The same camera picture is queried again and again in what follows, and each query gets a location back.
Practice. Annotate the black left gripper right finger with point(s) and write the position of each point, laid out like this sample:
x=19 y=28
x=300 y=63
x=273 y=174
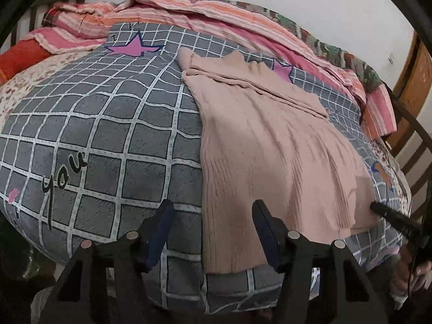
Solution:
x=323 y=283

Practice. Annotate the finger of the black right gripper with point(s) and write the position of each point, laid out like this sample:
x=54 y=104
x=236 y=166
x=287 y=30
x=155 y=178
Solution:
x=400 y=222

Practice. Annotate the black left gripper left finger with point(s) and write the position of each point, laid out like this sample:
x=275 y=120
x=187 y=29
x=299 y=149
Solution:
x=81 y=293

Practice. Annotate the pink knit sweater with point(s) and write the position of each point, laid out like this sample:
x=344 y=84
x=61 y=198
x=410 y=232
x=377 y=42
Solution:
x=264 y=138

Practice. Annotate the right hand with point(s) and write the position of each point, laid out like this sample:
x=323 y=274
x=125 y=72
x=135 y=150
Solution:
x=404 y=279

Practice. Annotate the grey checked star quilt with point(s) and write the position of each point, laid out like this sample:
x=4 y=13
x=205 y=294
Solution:
x=92 y=150

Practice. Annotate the floral bed sheet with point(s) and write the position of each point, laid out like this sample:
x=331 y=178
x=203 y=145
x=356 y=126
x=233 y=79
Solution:
x=15 y=89

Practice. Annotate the red pillow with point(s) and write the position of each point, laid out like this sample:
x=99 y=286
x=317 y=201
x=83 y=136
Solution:
x=20 y=57

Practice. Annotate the pink orange striped blanket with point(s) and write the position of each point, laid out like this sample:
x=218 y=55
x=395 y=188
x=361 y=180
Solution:
x=68 y=27

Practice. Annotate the dark wooden headboard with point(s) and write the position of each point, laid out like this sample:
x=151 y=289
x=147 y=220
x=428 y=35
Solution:
x=31 y=19

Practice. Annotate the white wall switch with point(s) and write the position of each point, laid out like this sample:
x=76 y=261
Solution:
x=391 y=59

